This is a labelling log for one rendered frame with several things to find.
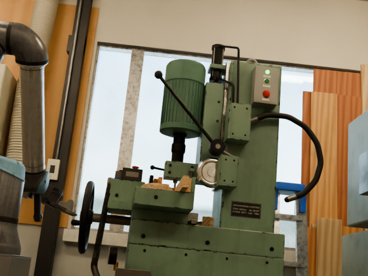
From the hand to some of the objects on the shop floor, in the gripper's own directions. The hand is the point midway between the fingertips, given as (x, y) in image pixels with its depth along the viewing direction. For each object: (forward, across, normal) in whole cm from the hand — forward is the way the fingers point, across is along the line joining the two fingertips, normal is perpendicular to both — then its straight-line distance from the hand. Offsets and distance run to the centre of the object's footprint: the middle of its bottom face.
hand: (73, 215), depth 226 cm
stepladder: (+129, +48, +41) cm, 143 cm away
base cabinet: (+77, -11, +60) cm, 98 cm away
